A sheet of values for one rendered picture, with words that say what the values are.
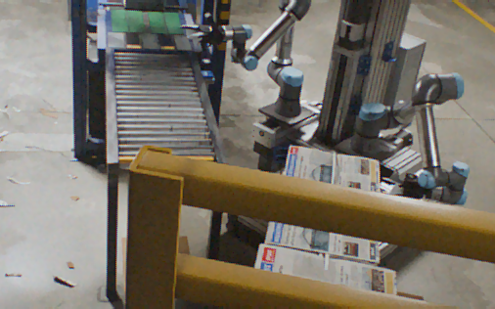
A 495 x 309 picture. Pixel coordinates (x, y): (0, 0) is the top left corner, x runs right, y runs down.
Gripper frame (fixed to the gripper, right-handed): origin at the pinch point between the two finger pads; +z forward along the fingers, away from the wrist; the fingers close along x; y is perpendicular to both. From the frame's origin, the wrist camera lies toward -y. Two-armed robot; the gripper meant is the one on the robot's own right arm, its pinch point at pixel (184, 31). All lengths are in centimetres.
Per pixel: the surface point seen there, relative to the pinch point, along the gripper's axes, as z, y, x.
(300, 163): -16, 6, -101
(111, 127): 38, 42, -15
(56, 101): 35, 143, 165
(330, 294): 51, -67, -220
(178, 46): -27, 53, 80
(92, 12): -22, 139, 304
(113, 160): 44, 38, -45
